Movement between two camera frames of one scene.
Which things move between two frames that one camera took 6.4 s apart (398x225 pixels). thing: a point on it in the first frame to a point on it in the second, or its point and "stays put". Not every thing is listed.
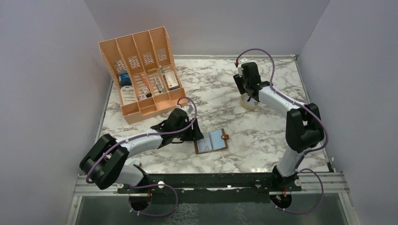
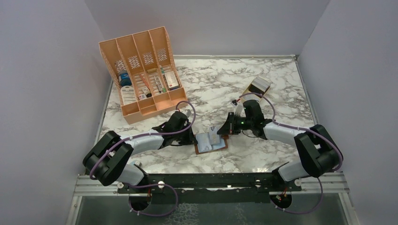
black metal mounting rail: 247,188 stays put
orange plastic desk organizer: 146,74 stays put
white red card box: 171,79 stays put
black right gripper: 238,80 to 229,127
